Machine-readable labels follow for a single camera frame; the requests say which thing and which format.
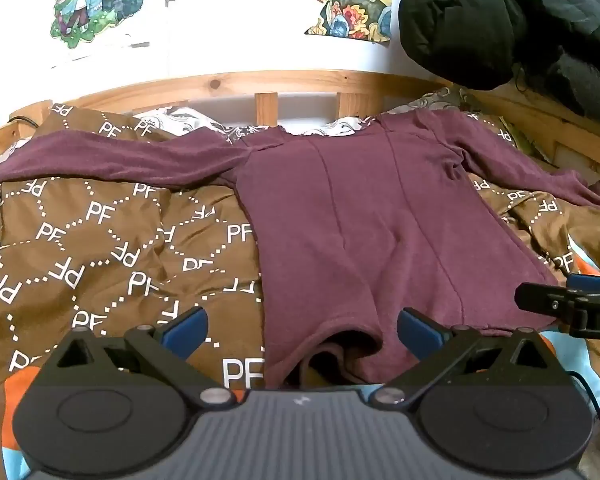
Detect maroon long-sleeve top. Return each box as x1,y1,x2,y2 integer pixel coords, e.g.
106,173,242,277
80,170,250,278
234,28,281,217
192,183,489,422
0,108,600,390

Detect white floral pillow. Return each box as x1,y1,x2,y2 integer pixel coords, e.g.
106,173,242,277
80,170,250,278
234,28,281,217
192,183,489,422
0,90,477,176

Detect brown PF patterned duvet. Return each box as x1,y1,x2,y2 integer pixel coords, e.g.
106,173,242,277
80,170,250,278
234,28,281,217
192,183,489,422
0,86,600,480

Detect yellow-green cloth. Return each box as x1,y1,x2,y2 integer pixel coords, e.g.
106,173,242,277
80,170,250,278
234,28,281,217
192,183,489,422
498,116,548,162

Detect black puffer jacket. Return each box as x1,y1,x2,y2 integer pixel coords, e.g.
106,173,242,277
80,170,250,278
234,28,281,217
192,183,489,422
399,0,600,122

